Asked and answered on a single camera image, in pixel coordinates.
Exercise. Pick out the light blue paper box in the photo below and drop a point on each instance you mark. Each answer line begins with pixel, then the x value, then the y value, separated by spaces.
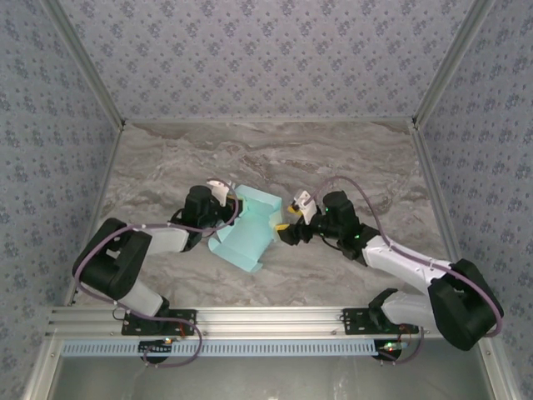
pixel 245 246

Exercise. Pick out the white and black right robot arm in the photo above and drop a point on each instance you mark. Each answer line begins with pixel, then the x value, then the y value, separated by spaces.
pixel 395 258

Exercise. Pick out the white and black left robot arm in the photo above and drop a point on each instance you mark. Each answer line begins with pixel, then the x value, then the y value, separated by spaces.
pixel 166 239

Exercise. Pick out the black controller board with lights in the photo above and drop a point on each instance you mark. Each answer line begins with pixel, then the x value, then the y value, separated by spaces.
pixel 389 352
pixel 154 348

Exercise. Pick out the grey metal panel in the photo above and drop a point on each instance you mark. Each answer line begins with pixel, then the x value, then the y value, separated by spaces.
pixel 266 379

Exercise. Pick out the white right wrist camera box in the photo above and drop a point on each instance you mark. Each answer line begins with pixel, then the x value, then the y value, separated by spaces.
pixel 309 212

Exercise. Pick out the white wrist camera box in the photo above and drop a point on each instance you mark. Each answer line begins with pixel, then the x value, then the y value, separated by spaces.
pixel 309 212
pixel 220 193

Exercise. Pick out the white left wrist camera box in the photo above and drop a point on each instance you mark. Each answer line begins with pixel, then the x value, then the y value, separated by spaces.
pixel 220 193

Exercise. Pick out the aluminium frame cross rail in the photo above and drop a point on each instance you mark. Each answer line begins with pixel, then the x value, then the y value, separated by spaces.
pixel 266 321

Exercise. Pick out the thin aluminium table rail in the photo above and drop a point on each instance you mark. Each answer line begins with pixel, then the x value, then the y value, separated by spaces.
pixel 266 120

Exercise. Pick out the aluminium table side rail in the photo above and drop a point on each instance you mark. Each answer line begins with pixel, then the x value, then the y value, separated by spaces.
pixel 426 166
pixel 101 187

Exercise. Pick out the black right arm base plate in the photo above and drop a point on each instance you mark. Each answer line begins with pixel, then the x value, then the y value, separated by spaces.
pixel 356 323

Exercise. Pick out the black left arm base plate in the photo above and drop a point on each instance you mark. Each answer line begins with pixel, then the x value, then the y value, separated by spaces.
pixel 183 323

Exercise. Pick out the aluminium frame corner post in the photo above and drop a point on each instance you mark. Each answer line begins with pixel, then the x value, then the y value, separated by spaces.
pixel 449 62
pixel 87 62

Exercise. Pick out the aluminium frame leg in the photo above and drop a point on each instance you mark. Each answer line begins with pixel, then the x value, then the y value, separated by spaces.
pixel 41 371
pixel 497 371

